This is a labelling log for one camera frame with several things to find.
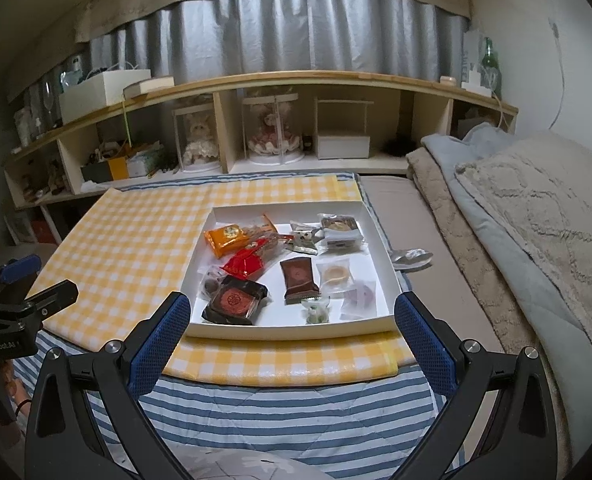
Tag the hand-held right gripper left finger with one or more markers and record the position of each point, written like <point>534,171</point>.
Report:
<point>163,342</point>

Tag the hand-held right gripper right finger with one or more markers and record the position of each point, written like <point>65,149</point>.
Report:
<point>423,345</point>

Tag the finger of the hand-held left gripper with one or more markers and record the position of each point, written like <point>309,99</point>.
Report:
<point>21,267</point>
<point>53,296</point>

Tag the clear dark chocolate packet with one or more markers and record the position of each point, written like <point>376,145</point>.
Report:
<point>212,282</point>

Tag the clear purple donut packet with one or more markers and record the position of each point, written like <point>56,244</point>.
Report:
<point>360,297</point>

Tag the black snack packet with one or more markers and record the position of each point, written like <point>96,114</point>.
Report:
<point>233,302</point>

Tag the small green candy packet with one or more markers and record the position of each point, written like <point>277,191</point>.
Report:
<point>316,310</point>

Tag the clear beige donut packet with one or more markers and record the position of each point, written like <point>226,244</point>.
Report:
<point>334,275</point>

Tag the white shallow box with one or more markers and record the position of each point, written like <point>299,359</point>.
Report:
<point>276,317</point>

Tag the red snack packet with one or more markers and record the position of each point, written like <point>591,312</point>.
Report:
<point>248,260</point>

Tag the orange snack packet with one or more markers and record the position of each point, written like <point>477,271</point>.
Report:
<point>227,240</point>

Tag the clear pastry tray packet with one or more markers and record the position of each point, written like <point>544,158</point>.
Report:
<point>342,232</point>

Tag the brown snack packet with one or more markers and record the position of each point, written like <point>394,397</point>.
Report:
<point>299,280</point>

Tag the clear orange-edged snack packet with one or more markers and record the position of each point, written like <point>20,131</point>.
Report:
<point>265,230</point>

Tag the small white candy packet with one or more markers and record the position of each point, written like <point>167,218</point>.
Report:
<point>305,234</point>

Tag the person's left forearm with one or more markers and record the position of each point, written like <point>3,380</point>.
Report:
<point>18,390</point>

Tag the red box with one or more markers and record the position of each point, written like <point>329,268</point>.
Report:
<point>42,232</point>

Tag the silver foil wrapper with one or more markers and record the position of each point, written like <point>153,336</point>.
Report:
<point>410,260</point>

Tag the yellow checkered tablecloth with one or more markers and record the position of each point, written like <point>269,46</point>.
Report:
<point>141,230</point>

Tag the beige fleece blanket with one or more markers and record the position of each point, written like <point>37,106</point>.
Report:
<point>456,230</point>

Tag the black box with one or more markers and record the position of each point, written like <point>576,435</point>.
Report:
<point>95,172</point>

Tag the beige mattress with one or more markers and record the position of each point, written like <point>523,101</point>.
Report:
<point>401,210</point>

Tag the yellow box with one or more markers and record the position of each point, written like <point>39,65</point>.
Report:
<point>117,168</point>

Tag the grey-blue blanket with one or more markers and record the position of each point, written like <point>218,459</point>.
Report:
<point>496,220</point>

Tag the tissue box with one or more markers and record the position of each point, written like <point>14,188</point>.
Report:
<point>145,162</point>

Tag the wine glass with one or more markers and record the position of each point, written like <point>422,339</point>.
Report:
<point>48,105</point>

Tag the cream textured blanket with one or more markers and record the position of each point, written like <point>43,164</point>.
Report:
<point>541,200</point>

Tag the white storage box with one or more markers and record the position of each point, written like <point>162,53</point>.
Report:
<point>101,96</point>

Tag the black fuzzy object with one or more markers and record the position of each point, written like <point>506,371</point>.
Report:
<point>400,146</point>

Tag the cream doll in clear case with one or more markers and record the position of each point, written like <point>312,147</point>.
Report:
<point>198,140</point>

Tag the thick cream book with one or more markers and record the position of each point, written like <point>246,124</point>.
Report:
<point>148,86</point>

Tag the pink doll in clear case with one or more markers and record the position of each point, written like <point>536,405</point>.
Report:
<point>273,130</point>

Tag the green glass bottle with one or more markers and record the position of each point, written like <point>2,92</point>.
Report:
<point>490,65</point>

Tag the wooden shelf unit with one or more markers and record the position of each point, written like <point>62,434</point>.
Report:
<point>276,77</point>

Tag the grey curtain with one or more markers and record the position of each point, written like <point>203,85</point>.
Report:
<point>301,25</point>

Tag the white box with frame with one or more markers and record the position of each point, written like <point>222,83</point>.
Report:
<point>343,145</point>

